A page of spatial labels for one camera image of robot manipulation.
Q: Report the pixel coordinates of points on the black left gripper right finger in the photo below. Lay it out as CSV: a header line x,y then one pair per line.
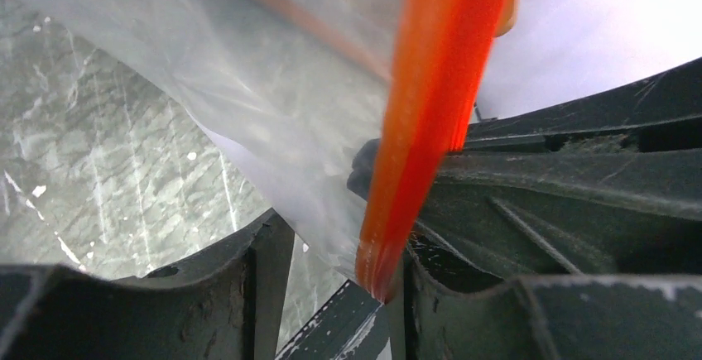
x,y
572,232

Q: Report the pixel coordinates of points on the clear zip bag orange zipper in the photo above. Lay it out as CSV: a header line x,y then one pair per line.
x,y
339,111

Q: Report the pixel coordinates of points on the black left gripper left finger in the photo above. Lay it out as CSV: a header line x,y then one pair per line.
x,y
223,302

